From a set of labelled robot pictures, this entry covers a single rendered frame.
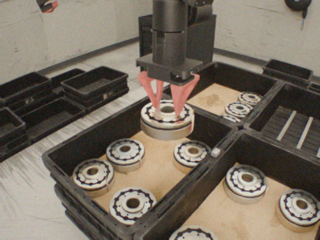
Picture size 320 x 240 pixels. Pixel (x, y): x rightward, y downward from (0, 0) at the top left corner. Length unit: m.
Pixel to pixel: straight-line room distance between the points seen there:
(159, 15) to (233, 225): 0.44
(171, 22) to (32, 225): 0.64
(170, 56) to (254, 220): 0.39
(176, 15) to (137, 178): 0.40
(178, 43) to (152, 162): 0.37
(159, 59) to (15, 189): 0.66
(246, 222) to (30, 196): 0.63
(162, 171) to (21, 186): 0.48
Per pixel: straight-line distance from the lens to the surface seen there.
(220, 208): 0.58
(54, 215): 0.77
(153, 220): 0.43
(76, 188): 0.50
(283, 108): 1.02
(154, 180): 0.62
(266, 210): 0.61
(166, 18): 0.39
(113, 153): 0.66
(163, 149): 0.71
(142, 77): 0.44
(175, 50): 0.40
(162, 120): 0.45
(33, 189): 0.86
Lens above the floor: 1.29
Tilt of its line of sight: 33 degrees down
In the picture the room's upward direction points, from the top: straight up
